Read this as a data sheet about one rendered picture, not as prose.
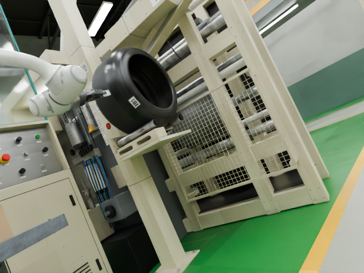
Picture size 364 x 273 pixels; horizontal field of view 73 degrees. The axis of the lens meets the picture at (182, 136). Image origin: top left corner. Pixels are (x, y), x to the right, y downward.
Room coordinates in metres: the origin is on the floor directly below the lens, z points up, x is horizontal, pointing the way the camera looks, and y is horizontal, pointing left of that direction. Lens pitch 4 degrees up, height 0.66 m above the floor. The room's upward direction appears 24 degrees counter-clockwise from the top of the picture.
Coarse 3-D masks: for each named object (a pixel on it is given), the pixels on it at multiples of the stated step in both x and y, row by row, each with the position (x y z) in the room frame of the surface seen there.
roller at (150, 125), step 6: (156, 120) 1.41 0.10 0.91; (144, 126) 1.43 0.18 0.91; (150, 126) 1.41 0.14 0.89; (156, 126) 1.41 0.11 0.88; (132, 132) 1.50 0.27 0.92; (138, 132) 1.46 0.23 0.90; (144, 132) 1.45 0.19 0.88; (126, 138) 1.52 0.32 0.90; (132, 138) 1.50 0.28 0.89; (120, 144) 1.56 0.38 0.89
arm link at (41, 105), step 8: (40, 96) 0.97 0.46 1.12; (48, 96) 0.97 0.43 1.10; (32, 104) 0.96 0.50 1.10; (40, 104) 0.96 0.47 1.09; (48, 104) 0.98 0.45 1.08; (56, 104) 0.99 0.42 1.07; (32, 112) 0.98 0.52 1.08; (40, 112) 0.97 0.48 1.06; (48, 112) 0.99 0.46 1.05; (56, 112) 1.02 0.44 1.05
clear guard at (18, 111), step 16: (0, 16) 1.66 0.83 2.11; (0, 32) 1.62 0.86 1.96; (0, 48) 1.59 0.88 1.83; (16, 48) 1.68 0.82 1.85; (0, 64) 1.55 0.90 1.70; (0, 80) 1.52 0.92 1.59; (16, 80) 1.60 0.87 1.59; (0, 96) 1.49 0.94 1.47; (16, 96) 1.57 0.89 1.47; (32, 96) 1.66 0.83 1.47; (0, 112) 1.46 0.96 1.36; (16, 112) 1.54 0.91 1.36
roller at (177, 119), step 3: (180, 114) 1.65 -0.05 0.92; (174, 117) 1.66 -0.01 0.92; (177, 117) 1.64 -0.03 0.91; (180, 117) 1.63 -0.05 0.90; (171, 120) 1.67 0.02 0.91; (174, 120) 1.65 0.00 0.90; (177, 120) 1.64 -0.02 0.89; (180, 120) 1.64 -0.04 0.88; (168, 123) 1.68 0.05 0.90; (171, 123) 1.67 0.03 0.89; (174, 123) 1.67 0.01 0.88; (162, 126) 1.71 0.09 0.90; (165, 126) 1.70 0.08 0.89; (168, 126) 1.69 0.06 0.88; (171, 126) 1.70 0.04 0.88; (165, 129) 1.73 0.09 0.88
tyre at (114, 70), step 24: (120, 48) 1.44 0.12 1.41; (96, 72) 1.44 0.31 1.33; (120, 72) 1.33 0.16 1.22; (144, 72) 1.78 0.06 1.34; (120, 96) 1.33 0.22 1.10; (144, 96) 1.85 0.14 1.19; (168, 96) 1.79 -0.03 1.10; (120, 120) 1.43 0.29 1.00; (144, 120) 1.42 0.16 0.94; (168, 120) 1.57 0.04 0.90
